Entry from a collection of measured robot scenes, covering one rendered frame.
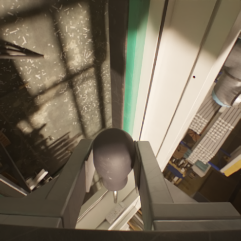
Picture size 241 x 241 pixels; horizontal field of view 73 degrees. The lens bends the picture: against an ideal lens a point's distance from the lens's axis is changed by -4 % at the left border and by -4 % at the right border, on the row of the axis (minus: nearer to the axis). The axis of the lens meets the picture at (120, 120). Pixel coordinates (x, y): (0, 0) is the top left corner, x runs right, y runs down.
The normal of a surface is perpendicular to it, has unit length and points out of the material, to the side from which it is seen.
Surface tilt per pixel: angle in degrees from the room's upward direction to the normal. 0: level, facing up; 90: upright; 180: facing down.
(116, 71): 90
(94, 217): 90
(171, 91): 90
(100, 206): 90
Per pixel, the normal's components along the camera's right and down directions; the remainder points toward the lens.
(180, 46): -0.71, 0.55
